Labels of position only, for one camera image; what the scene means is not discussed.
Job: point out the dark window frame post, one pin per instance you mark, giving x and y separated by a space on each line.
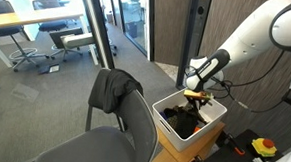
151 24

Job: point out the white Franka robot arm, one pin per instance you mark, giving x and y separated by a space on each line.
251 36

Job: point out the blue cloth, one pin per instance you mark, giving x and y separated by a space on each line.
163 116

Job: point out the white plastic storage box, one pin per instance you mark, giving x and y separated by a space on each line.
179 139

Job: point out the dark blue office chair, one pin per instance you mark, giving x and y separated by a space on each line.
1 31

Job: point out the yellow red emergency stop button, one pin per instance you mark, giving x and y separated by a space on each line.
263 147

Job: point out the glass door frame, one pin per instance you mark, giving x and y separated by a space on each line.
98 28

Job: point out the orange cloth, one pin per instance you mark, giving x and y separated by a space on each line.
197 129

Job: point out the black flat floor box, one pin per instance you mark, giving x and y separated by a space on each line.
49 69

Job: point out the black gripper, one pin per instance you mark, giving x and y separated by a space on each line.
194 103

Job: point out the wooden stand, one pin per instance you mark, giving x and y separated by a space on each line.
181 159

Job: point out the olive polka dot cloth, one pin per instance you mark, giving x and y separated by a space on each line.
172 121

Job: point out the black office chair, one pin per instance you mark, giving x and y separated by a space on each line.
53 26

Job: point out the grey chair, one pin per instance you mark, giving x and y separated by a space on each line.
92 148

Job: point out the black jacket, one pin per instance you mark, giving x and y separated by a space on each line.
111 89

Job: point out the wooden desk with white legs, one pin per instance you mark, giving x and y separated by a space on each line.
22 17

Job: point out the dark trash bin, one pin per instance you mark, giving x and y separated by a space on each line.
132 29

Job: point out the black door frame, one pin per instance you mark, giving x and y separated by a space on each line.
194 33

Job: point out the black cloth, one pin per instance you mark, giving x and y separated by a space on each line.
185 124

